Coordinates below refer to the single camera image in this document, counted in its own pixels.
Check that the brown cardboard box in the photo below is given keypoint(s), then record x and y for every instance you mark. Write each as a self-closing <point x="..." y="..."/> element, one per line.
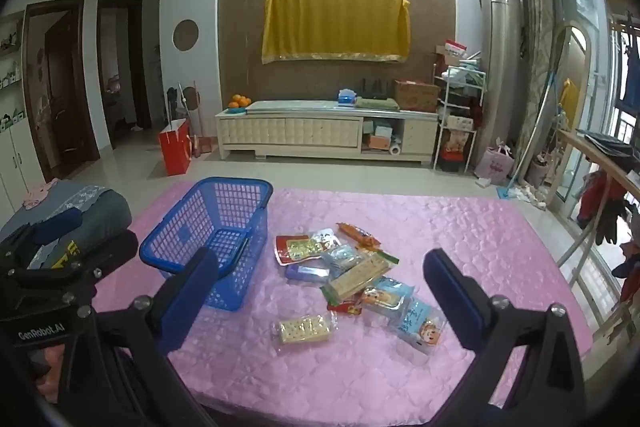
<point x="416" y="96"/>

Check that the blue plastic basket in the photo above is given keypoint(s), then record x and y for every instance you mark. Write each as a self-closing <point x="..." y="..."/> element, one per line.
<point x="225" y="207"/>

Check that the long cracker packet green ends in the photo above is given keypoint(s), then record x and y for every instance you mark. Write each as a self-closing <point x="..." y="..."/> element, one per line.
<point x="357" y="277"/>

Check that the blue tissue box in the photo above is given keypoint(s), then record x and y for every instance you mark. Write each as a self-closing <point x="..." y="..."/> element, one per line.
<point x="346" y="98"/>

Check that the grey crown print chair cover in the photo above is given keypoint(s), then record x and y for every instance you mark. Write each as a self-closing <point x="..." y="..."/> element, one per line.
<point x="85" y="212"/>

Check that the black router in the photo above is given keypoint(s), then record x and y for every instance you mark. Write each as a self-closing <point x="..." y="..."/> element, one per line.
<point x="375" y="91"/>

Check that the pink gift bag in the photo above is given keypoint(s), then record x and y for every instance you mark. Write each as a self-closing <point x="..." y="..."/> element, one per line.
<point x="494" y="164"/>

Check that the long orange snack packet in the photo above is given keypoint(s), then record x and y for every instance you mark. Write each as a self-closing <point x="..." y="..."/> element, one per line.
<point x="357" y="233"/>

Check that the brown round wall decor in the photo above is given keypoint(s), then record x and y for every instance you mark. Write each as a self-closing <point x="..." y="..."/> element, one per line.
<point x="185" y="35"/>

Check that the pile of oranges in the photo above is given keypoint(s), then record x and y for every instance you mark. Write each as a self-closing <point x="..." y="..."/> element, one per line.
<point x="240" y="101"/>

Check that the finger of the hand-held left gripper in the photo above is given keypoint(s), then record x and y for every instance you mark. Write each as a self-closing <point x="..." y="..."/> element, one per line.
<point x="117" y="247"/>

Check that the person's left hand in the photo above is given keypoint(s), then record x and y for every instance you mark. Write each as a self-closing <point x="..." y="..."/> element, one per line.
<point x="47" y="372"/>

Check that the tall standing air conditioner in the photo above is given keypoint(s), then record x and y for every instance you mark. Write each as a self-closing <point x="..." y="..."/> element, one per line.
<point x="500" y="57"/>

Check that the purple blue candy bar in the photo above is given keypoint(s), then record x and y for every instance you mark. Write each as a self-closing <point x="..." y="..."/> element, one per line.
<point x="306" y="273"/>

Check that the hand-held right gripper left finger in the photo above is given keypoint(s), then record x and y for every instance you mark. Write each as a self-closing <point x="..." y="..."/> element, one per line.
<point x="187" y="292"/>

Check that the yellow cloth cover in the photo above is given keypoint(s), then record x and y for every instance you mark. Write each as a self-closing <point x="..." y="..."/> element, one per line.
<point x="335" y="24"/>

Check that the light blue cartoon snack packet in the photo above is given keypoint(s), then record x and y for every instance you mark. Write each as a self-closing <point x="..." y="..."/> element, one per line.
<point x="420" y="324"/>
<point x="387" y="299"/>

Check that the green folded cloth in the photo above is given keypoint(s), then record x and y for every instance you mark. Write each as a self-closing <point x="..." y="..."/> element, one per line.
<point x="377" y="104"/>

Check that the clear square cracker packet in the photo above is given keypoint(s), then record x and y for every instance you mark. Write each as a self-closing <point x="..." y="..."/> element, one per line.
<point x="302" y="329"/>

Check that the red snack packet clear end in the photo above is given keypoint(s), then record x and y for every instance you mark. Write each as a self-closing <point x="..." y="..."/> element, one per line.
<point x="292" y="252"/>

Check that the wooden clothes rack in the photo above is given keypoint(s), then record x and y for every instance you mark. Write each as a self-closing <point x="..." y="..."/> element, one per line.
<point x="600" y="167"/>

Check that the paper towel roll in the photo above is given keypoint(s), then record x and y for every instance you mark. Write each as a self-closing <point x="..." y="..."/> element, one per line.
<point x="395" y="149"/>

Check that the light blue clear cracker packet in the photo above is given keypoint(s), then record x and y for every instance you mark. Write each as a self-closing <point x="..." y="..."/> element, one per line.
<point x="342" y="257"/>

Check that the cream tv cabinet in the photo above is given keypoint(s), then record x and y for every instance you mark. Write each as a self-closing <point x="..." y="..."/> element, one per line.
<point x="290" y="132"/>

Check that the red paper bag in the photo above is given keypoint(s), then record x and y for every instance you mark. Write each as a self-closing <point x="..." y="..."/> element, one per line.
<point x="175" y="149"/>

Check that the arched standing mirror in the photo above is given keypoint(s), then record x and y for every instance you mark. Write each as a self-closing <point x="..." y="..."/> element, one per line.
<point x="575" y="117"/>

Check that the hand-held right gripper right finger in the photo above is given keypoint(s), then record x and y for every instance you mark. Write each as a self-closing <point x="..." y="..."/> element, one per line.
<point x="452" y="294"/>

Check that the pink quilted mat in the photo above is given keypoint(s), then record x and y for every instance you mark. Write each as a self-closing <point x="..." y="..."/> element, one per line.
<point x="500" y="247"/>

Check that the dark wooden door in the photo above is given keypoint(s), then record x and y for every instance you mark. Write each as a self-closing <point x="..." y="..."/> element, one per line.
<point x="62" y="97"/>

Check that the white metal rack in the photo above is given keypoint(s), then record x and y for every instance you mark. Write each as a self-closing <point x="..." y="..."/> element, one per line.
<point x="460" y="117"/>

